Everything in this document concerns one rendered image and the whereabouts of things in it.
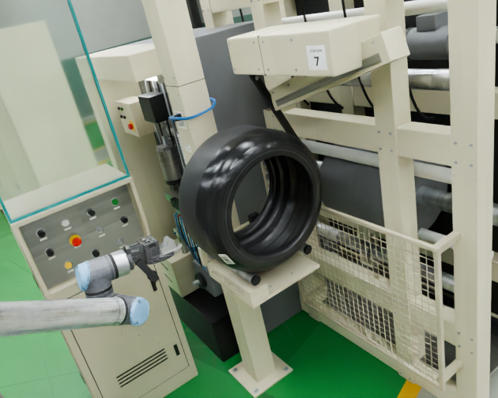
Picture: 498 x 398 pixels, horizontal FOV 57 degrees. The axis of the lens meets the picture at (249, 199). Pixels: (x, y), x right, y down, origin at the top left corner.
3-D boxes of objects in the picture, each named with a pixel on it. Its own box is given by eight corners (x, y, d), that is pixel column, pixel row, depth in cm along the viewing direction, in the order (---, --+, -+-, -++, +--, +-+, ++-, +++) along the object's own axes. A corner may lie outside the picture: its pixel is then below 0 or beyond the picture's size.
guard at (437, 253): (301, 302, 259) (279, 192, 230) (303, 300, 260) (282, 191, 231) (443, 392, 187) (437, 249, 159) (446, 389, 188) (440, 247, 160)
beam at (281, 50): (232, 75, 195) (224, 39, 188) (278, 60, 206) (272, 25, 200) (333, 78, 146) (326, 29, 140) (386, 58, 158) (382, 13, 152)
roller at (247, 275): (207, 254, 208) (212, 245, 208) (214, 258, 211) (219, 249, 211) (250, 283, 180) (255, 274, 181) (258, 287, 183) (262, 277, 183)
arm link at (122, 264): (120, 282, 154) (111, 272, 162) (134, 276, 156) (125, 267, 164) (115, 258, 151) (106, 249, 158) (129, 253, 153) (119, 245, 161)
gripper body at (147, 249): (160, 240, 159) (127, 251, 153) (164, 261, 162) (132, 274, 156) (152, 234, 166) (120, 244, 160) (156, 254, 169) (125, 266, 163)
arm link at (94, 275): (77, 289, 155) (69, 262, 152) (113, 275, 161) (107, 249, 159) (84, 298, 147) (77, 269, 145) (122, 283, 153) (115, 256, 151)
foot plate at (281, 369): (228, 371, 263) (228, 369, 262) (265, 347, 275) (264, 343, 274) (254, 398, 242) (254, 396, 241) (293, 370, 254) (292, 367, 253)
